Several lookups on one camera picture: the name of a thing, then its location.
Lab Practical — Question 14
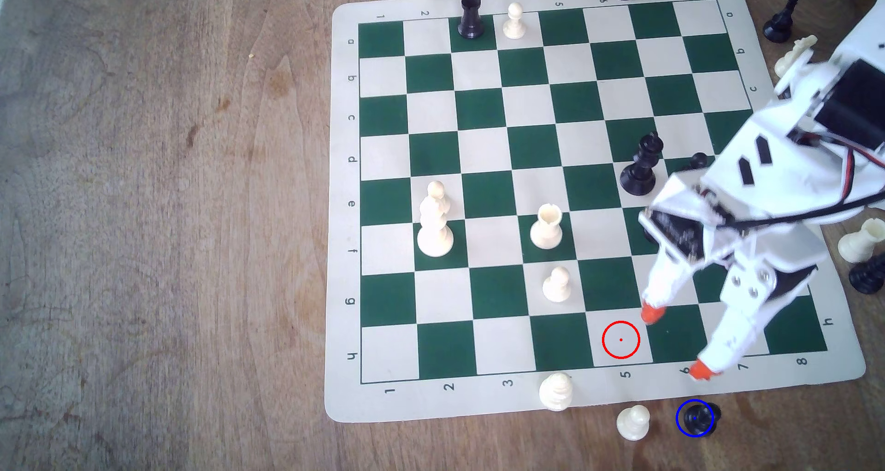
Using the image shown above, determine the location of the black and red cable bundle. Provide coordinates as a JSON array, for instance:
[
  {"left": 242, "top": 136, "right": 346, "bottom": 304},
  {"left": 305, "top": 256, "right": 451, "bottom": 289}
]
[{"left": 702, "top": 129, "right": 885, "bottom": 233}]

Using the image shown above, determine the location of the white pawn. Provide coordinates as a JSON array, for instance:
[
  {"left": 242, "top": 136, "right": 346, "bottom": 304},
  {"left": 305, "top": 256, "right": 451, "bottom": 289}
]
[
  {"left": 617, "top": 405, "right": 651, "bottom": 442},
  {"left": 502, "top": 3, "right": 527, "bottom": 41},
  {"left": 542, "top": 266, "right": 572, "bottom": 303}
]

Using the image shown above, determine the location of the black camera circuit board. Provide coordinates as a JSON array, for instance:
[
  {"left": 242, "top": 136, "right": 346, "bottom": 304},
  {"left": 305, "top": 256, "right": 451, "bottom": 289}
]
[{"left": 639, "top": 205, "right": 734, "bottom": 263}]

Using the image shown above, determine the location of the green and cream chess mat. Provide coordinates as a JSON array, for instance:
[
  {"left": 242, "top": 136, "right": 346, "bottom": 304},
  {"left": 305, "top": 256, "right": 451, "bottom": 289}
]
[{"left": 324, "top": 0, "right": 867, "bottom": 425}]

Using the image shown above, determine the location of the black rook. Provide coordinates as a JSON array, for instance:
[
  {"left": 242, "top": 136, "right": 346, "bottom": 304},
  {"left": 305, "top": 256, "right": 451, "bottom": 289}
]
[{"left": 458, "top": 0, "right": 485, "bottom": 41}]

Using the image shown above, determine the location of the white ribbed chess piece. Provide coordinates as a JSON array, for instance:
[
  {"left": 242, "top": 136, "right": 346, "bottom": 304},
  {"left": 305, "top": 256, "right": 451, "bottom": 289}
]
[{"left": 538, "top": 372, "right": 574, "bottom": 412}]

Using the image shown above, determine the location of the white knight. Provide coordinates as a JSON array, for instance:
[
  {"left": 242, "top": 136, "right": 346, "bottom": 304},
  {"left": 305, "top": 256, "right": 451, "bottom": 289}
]
[{"left": 774, "top": 35, "right": 819, "bottom": 79}]

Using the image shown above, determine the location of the white rook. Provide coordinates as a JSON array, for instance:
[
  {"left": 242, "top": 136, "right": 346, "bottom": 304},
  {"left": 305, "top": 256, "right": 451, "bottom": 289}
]
[
  {"left": 530, "top": 203, "right": 564, "bottom": 251},
  {"left": 838, "top": 218, "right": 885, "bottom": 264}
]

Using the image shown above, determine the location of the black bishop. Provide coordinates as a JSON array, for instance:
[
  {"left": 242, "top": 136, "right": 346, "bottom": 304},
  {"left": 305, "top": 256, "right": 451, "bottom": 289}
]
[{"left": 763, "top": 0, "right": 801, "bottom": 44}]

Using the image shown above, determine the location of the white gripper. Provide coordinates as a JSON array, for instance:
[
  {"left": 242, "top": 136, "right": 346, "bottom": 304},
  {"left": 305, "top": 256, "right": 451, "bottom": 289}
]
[{"left": 639, "top": 105, "right": 858, "bottom": 381}]

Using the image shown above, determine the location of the black king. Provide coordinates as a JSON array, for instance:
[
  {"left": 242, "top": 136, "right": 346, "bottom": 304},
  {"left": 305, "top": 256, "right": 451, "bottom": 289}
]
[{"left": 619, "top": 131, "right": 666, "bottom": 197}]

